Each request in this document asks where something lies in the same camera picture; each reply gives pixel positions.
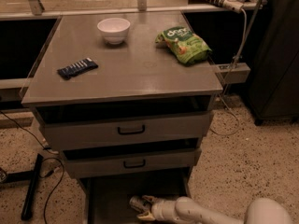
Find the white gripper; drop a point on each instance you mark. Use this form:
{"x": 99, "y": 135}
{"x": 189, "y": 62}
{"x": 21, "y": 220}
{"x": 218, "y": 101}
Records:
{"x": 159, "y": 209}

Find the silver 7up soda can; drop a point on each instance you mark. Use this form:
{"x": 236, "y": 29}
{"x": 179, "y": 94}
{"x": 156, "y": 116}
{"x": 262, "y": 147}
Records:
{"x": 139, "y": 204}

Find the bottom open drawer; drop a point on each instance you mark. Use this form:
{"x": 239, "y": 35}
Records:
{"x": 108, "y": 197}

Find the middle grey drawer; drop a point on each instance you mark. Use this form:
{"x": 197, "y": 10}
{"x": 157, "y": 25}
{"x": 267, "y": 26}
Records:
{"x": 133, "y": 163}

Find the grey drawer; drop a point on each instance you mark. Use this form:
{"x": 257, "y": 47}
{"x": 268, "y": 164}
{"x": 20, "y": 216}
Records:
{"x": 133, "y": 163}
{"x": 117, "y": 132}

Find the top grey drawer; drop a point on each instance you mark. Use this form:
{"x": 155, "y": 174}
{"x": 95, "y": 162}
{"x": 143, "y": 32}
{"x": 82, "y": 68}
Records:
{"x": 117, "y": 132}

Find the grey drawer cabinet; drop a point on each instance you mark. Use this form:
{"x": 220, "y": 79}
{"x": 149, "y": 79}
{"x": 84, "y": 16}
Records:
{"x": 134, "y": 79}

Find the black floor stand base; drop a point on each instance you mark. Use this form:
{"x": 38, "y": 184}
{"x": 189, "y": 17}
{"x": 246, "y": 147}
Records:
{"x": 32, "y": 177}

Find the dark blue snack bar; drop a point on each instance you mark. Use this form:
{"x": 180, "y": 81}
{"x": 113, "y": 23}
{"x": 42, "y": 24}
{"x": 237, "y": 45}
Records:
{"x": 77, "y": 68}

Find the green chip bag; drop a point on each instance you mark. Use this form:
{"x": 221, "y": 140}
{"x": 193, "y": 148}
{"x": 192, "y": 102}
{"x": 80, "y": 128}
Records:
{"x": 188, "y": 47}

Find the dark cabinet at right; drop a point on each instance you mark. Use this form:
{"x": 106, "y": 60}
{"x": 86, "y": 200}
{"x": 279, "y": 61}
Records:
{"x": 272, "y": 91}

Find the white ceramic bowl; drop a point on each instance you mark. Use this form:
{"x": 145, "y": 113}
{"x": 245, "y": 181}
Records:
{"x": 114, "y": 30}

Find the grey side bracket shelf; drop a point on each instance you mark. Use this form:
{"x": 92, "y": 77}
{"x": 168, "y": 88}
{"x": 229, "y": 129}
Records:
{"x": 228, "y": 75}

